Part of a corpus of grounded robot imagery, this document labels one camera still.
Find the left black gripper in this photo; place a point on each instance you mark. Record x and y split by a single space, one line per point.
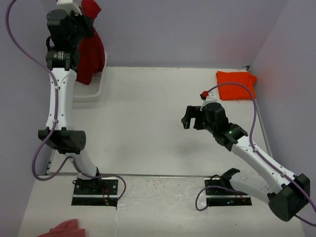
86 21

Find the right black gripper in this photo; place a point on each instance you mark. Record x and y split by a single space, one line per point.
193 112

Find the dark red t shirt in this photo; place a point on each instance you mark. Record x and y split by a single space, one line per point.
92 53

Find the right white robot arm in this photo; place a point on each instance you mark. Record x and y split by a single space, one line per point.
283 191

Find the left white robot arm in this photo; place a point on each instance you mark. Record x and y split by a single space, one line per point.
59 133

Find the folded orange t shirt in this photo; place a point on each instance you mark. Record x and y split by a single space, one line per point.
233 91

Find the white plastic basket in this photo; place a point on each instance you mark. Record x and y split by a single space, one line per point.
92 92

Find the pink cloth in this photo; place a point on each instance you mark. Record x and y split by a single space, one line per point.
69 228

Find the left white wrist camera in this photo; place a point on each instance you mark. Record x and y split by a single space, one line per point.
69 6

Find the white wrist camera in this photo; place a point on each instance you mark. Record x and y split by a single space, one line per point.
207 97
69 6

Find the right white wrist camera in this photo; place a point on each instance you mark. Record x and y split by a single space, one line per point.
207 97

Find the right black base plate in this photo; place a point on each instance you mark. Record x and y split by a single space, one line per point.
219 197

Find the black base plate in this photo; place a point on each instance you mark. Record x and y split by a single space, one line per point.
95 192
219 197

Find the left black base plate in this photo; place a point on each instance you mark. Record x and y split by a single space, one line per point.
95 192

